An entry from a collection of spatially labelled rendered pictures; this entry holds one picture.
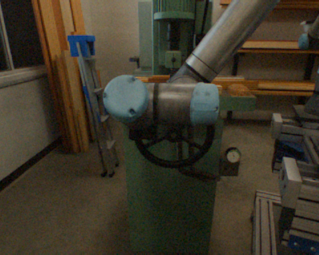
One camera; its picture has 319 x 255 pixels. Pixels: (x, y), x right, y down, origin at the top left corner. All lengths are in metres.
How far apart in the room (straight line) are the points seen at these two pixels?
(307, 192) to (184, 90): 0.46
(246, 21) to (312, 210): 0.51
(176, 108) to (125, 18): 3.16
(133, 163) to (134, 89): 0.73
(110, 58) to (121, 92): 3.21
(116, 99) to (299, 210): 0.58
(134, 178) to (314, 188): 0.73
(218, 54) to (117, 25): 3.09
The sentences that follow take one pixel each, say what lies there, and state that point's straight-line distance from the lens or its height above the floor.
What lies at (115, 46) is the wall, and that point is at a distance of 3.53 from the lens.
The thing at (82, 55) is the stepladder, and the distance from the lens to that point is 1.78.
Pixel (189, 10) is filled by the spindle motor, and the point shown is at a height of 1.23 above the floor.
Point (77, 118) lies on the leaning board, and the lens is 2.40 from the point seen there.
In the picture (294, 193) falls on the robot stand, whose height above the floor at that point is 0.73.
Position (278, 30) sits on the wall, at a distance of 3.56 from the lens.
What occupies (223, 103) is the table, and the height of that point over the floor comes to 0.87.
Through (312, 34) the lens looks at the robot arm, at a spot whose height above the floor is 1.15.
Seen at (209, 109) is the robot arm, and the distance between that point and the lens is 0.37.
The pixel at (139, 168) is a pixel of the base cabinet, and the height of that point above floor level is 0.55.
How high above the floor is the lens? 1.11
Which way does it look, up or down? 21 degrees down
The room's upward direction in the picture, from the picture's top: straight up
